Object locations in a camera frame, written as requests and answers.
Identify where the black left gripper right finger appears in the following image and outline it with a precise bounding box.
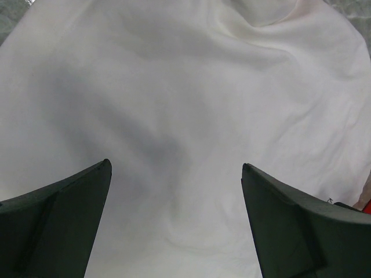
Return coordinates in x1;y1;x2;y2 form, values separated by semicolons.
241;164;370;277

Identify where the white Coca-Cola t-shirt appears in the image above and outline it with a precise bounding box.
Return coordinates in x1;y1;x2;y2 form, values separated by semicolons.
1;1;370;277

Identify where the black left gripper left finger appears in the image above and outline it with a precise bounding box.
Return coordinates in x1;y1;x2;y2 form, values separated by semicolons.
1;159;112;278

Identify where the red plastic bin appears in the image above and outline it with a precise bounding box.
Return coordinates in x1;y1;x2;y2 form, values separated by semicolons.
353;200;371;214

